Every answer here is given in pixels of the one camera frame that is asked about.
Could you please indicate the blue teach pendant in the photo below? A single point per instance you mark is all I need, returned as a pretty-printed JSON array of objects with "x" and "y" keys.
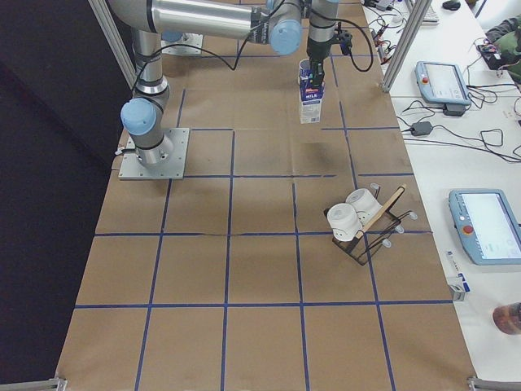
[
  {"x": 441, "y": 83},
  {"x": 486, "y": 226}
]

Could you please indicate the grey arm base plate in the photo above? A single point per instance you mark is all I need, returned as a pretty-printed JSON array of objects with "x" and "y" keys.
[{"x": 181, "y": 44}]

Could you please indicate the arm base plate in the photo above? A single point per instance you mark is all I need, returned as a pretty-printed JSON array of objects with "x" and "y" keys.
[{"x": 167, "y": 161}]

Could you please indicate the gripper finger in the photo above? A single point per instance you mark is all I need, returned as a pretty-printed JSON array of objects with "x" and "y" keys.
[{"x": 317, "y": 72}]

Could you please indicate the wooden stick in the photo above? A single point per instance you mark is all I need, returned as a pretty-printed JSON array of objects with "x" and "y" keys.
[{"x": 385, "y": 209}]

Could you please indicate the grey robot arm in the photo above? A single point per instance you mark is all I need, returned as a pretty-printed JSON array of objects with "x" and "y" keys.
[{"x": 157, "y": 26}]

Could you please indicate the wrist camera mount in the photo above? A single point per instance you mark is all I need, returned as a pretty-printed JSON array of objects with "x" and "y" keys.
[{"x": 344, "y": 39}]

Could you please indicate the aluminium frame post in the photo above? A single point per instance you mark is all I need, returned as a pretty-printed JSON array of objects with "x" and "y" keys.
[{"x": 409, "y": 33}]

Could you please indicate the black wire cup rack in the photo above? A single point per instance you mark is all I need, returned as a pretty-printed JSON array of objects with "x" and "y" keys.
[{"x": 377, "y": 237}]

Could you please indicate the black power adapter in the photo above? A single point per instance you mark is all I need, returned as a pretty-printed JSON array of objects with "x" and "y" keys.
[{"x": 421, "y": 128}]

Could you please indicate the blue white milk carton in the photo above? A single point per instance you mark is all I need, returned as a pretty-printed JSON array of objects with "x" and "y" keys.
[{"x": 310, "y": 102}]

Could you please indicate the white cup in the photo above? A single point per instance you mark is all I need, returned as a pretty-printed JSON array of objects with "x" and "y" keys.
[
  {"x": 343, "y": 221},
  {"x": 364, "y": 203}
]

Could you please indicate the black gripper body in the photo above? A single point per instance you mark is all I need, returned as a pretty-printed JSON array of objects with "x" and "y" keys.
[{"x": 317, "y": 50}]

